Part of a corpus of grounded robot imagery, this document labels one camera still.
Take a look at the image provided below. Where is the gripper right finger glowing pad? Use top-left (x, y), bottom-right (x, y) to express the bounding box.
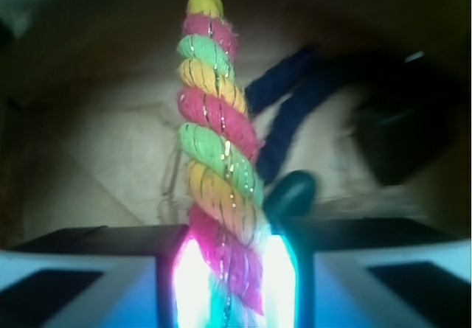
top-left (265, 217), bottom-right (471, 327)

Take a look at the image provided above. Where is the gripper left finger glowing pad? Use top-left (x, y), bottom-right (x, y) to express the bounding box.
top-left (1, 225), bottom-right (205, 327)

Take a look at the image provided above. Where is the multicolored twisted rope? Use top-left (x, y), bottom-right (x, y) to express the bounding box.
top-left (175, 0), bottom-right (270, 328)

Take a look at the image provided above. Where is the green capsule-shaped object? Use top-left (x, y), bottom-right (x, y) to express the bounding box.
top-left (263, 170), bottom-right (317, 222)

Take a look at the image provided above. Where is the brown paper bag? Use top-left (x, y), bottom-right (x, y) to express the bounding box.
top-left (1, 0), bottom-right (471, 245)

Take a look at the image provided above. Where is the black box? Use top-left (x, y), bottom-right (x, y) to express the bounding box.
top-left (354, 52), bottom-right (471, 186)

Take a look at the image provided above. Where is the dark blue twisted rope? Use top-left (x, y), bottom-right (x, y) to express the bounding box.
top-left (245, 43), bottom-right (333, 185)

